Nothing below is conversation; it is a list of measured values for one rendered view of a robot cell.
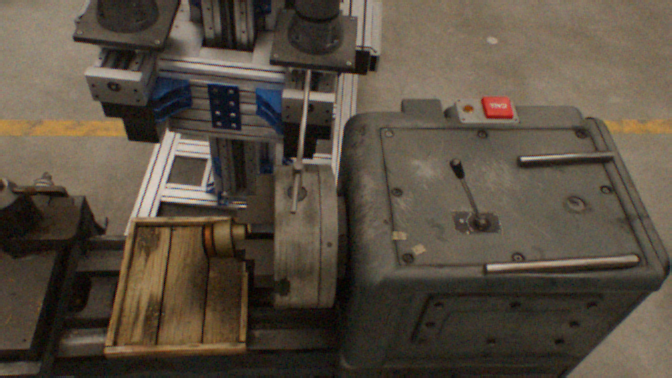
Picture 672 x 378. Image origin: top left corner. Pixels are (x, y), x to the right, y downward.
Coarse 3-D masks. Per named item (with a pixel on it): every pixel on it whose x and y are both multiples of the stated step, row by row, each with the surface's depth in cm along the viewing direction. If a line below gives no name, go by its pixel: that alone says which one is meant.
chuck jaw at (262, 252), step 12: (240, 240) 127; (252, 240) 127; (264, 240) 127; (240, 252) 125; (252, 252) 124; (264, 252) 124; (252, 264) 124; (264, 264) 122; (264, 276) 120; (276, 288) 120; (288, 288) 120
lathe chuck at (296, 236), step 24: (288, 168) 126; (312, 168) 127; (288, 192) 119; (312, 192) 120; (288, 216) 117; (312, 216) 117; (288, 240) 116; (312, 240) 117; (288, 264) 117; (312, 264) 117; (312, 288) 120
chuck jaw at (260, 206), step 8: (256, 176) 128; (264, 176) 128; (272, 176) 128; (256, 184) 128; (264, 184) 128; (272, 184) 128; (256, 192) 128; (264, 192) 128; (272, 192) 128; (248, 200) 128; (256, 200) 128; (264, 200) 128; (272, 200) 129; (240, 208) 130; (248, 208) 128; (256, 208) 128; (264, 208) 129; (272, 208) 129; (240, 216) 128; (248, 216) 129; (256, 216) 129; (264, 216) 129; (272, 216) 129
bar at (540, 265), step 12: (492, 264) 108; (504, 264) 108; (516, 264) 108; (528, 264) 108; (540, 264) 109; (552, 264) 109; (564, 264) 109; (576, 264) 110; (588, 264) 110; (600, 264) 110; (612, 264) 111; (624, 264) 111; (636, 264) 111
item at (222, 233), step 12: (204, 228) 128; (216, 228) 127; (228, 228) 127; (240, 228) 128; (204, 240) 127; (216, 240) 127; (228, 240) 126; (204, 252) 128; (216, 252) 128; (228, 252) 128
